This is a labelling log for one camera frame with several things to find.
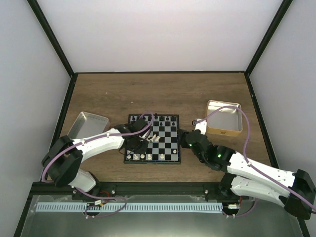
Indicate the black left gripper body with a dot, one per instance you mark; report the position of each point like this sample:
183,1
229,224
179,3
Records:
137,147

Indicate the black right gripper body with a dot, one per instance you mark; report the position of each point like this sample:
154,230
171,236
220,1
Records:
184,144

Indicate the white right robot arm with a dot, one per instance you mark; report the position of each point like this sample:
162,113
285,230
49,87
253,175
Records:
294,191

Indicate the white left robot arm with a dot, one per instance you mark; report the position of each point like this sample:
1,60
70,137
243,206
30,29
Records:
62,163

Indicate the pile of white chess pieces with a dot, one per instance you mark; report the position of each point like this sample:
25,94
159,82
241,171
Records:
154,138

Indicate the black white chess board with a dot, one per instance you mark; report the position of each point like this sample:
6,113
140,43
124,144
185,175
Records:
169,140

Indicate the row of black chess pieces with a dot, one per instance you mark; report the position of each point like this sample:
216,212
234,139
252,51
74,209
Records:
159,119

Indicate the gold metal tin box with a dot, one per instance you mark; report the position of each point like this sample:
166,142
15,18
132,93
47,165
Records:
227,121

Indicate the pink metal tin box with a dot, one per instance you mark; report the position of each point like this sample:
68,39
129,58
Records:
87,125

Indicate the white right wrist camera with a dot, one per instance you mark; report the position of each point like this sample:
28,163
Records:
201,125

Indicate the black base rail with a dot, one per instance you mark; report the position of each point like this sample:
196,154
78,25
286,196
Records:
219,191

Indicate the light blue cable duct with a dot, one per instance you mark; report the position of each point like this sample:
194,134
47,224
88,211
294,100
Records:
198,207

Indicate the black enclosure frame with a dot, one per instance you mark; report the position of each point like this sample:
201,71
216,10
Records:
118,94

